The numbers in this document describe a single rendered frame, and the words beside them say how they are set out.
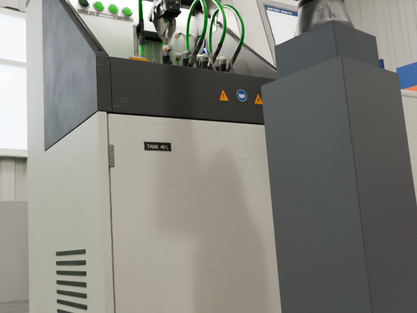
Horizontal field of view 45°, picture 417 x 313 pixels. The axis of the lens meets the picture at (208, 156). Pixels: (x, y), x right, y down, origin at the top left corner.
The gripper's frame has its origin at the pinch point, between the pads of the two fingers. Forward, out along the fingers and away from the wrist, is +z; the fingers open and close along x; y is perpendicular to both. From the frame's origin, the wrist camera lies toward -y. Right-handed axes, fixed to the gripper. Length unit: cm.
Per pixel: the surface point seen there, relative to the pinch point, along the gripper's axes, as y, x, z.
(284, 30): -3, 59, -16
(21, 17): -404, 33, -192
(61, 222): -11, -35, 62
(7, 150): -400, 17, -40
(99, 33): -28.0, -14.0, -12.5
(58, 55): -10.5, -35.0, 6.1
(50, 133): -23, -35, 30
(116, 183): 26, -31, 54
